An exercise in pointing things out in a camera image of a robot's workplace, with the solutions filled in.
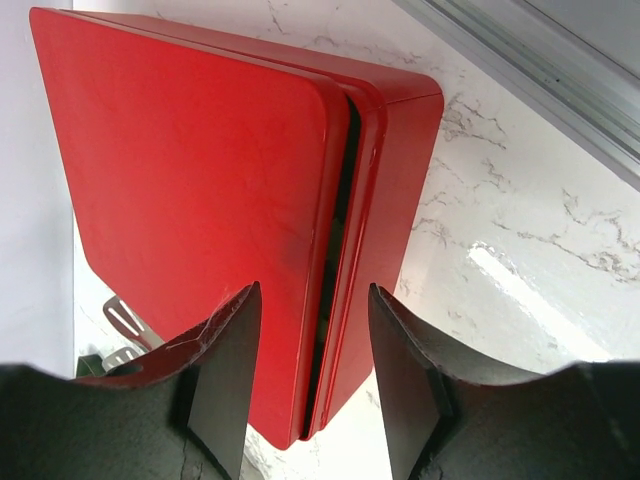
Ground red box lid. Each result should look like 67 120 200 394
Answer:
29 7 351 449

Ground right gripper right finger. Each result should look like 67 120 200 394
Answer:
368 285 639 479

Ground red chocolate box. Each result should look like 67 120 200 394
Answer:
59 8 445 441

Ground dark green tray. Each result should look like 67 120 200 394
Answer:
75 354 106 378

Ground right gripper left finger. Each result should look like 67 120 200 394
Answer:
1 283 262 479

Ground metal tongs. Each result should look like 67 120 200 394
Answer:
102 295 164 372

